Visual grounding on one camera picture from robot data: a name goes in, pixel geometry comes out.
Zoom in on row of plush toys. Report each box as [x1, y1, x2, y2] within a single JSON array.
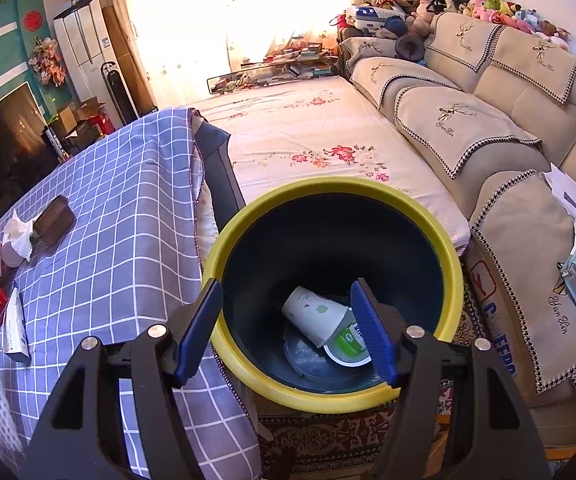
[[405, 0, 571, 53]]

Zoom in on tall brown board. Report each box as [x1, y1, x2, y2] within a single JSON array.
[[102, 5, 156, 113]]

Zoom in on beige sofa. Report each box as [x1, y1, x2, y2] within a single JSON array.
[[338, 10, 576, 441]]

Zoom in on crumpled white tissue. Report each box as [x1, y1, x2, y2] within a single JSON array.
[[0, 210, 36, 268]]

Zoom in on printed flat cardboard box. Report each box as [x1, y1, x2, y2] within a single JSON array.
[[460, 247, 519, 381]]

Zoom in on black flat television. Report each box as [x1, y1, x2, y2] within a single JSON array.
[[0, 81, 61, 221]]

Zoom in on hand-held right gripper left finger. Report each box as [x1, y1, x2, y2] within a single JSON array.
[[20, 277, 224, 480]]

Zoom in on open cardboard box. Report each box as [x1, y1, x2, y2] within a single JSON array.
[[70, 99, 108, 128], [48, 106, 76, 136]]

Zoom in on yellow rimmed dark trash bin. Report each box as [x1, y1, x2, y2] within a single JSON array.
[[200, 176, 465, 415]]

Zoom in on floral bed sheet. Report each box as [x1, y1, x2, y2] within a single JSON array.
[[183, 75, 471, 261]]

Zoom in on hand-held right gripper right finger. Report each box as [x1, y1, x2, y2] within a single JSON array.
[[350, 277, 551, 480]]

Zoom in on white paper cup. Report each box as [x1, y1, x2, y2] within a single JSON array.
[[281, 286, 351, 348]]

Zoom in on white printed box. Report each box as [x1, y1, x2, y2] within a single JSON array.
[[2, 287, 33, 366]]

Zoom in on black printed tube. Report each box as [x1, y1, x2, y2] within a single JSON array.
[[42, 125, 64, 161]]

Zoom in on set of beige sofa covers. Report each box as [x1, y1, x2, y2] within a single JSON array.
[[340, 11, 576, 393]]

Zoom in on green white yogurt cup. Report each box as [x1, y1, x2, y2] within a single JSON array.
[[324, 310, 374, 367]]

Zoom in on cluttered glass table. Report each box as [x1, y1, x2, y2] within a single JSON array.
[[207, 42, 341, 96]]

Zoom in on white refrigerator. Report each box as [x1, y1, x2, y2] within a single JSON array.
[[53, 0, 114, 106]]

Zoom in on brown leather case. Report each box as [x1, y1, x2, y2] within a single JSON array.
[[33, 195, 76, 248]]

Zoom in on black neck pillow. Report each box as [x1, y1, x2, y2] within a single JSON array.
[[395, 34, 426, 61]]

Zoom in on blue checked tablecloth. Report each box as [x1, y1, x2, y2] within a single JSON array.
[[0, 107, 264, 480]]

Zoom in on artificial flower decoration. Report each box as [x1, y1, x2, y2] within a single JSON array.
[[28, 37, 66, 86]]

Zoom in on crumpled white papers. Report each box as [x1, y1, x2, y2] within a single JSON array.
[[543, 162, 576, 226]]

